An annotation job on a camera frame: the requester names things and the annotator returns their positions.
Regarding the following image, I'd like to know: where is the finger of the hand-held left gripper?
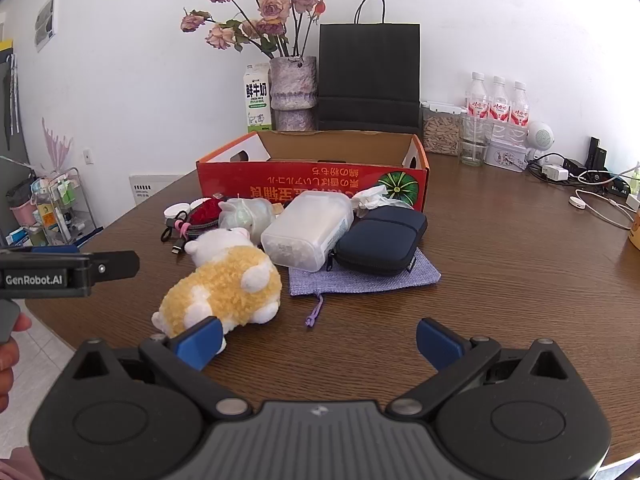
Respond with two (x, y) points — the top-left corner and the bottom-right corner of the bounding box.
(0, 244), (81, 257)
(84, 251), (141, 283)

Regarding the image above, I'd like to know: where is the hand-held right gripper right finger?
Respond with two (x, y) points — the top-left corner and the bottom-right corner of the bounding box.
(389, 318), (576, 421)

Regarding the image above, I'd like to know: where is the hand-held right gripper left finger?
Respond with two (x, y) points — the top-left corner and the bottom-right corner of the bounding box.
(65, 316), (253, 421)

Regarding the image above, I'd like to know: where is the black cable bundle pink tie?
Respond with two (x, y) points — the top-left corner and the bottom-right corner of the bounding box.
(160, 217), (221, 261)

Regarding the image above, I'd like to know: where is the yellow and white plush toy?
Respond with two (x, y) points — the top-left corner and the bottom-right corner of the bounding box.
(151, 226), (283, 351)

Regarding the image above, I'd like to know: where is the purple drawstring cloth bag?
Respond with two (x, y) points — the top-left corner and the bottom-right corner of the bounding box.
(287, 250), (442, 328)

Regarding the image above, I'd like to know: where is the red fabric item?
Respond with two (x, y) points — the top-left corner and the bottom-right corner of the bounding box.
(187, 197), (228, 227)

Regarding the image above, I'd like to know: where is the navy zip pouch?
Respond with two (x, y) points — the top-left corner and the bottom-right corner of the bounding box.
(332, 206), (429, 277)

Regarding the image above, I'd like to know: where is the pale green toy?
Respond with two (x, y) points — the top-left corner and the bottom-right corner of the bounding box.
(218, 197), (283, 246)

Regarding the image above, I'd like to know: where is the translucent plastic storage box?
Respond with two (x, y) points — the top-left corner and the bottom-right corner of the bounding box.
(260, 191), (355, 273)

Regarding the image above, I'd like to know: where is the white tissue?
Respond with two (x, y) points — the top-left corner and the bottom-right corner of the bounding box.
(351, 185), (416, 218)

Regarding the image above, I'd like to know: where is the red cardboard box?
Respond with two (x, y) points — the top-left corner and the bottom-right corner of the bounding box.
(196, 130), (430, 213)

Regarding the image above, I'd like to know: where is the person's left hand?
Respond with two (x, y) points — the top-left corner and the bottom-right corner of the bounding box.
(0, 312), (32, 413)

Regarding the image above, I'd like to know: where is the pink bin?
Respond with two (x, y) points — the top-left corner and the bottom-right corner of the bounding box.
(6, 180), (38, 228)

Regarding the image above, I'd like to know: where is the pink reed decoration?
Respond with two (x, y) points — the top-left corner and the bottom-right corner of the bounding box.
(41, 117), (75, 173)

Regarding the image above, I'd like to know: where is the dark grey cabinet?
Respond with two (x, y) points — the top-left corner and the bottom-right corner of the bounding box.
(0, 37), (31, 166)

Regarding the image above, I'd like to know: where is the person's pink clothing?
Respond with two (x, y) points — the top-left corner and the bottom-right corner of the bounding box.
(0, 445), (46, 480)

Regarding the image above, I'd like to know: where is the white printed tin box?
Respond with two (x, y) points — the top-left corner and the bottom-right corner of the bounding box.
(484, 136), (528, 172)

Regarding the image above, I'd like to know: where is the clear jar of seeds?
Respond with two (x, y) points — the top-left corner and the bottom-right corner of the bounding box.
(420, 101), (463, 157)

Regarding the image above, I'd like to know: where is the white green milk carton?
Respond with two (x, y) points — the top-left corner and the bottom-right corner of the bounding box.
(243, 62), (273, 134)

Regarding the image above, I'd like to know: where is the white round speaker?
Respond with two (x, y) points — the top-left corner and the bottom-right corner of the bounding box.
(525, 121), (556, 158)

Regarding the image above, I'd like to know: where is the purple textured vase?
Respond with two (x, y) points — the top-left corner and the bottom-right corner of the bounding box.
(269, 56), (318, 132)

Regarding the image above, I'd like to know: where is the black paper bag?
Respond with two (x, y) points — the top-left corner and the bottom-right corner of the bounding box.
(318, 0), (422, 136)

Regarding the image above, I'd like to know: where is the dried pink rose bouquet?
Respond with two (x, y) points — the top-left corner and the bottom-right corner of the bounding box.
(181, 0), (327, 58)

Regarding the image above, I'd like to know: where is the wire rack with toiletries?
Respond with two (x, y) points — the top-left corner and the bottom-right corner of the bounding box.
(30, 167), (98, 246)

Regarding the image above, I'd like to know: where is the white cable with puck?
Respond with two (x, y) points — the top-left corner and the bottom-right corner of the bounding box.
(567, 187), (636, 231)

